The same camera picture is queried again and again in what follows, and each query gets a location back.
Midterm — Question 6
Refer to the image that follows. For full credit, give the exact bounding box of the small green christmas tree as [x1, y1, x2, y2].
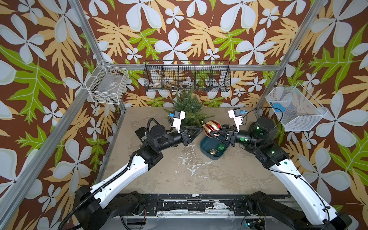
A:
[164, 88, 212, 128]

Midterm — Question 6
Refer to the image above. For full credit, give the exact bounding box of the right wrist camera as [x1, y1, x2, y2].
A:
[228, 108, 247, 131]

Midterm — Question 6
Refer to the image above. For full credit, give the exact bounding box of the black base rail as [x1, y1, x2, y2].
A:
[114, 194, 274, 217]

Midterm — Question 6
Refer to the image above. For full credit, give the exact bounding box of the blue object in basket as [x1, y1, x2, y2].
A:
[272, 103, 286, 113]

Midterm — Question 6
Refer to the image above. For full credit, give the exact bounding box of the red gold striped ornament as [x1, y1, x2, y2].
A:
[202, 120, 222, 138]

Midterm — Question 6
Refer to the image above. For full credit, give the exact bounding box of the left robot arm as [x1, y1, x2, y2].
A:
[58, 117, 202, 230]

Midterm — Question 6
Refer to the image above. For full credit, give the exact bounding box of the green glitter ball ornament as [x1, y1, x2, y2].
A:
[216, 144, 226, 152]

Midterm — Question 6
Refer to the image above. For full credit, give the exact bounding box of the black pad left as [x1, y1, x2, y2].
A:
[135, 127, 146, 143]

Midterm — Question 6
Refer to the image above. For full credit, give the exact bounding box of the white wire basket left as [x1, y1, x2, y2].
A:
[86, 66, 129, 105]

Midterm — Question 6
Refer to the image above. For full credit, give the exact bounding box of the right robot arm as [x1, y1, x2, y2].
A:
[204, 117, 353, 230]

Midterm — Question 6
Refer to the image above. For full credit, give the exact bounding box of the small gold ornament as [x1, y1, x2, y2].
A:
[209, 149, 218, 157]

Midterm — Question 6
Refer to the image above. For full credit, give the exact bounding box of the white mesh basket right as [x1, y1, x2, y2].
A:
[266, 83, 328, 132]

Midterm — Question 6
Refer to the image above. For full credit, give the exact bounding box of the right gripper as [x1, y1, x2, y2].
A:
[213, 125, 264, 150]

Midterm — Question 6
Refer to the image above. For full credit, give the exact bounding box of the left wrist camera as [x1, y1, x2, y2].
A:
[169, 111, 186, 133]

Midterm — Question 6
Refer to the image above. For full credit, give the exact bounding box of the black wire basket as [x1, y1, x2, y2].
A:
[143, 60, 232, 92]

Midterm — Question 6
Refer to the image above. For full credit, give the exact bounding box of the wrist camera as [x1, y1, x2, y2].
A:
[169, 111, 186, 133]
[228, 108, 247, 131]

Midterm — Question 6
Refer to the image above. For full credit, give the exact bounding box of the teal plastic bin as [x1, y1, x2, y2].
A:
[200, 136, 230, 160]

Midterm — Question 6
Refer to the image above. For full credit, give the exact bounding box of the electronics board with cables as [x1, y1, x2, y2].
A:
[245, 218, 266, 230]

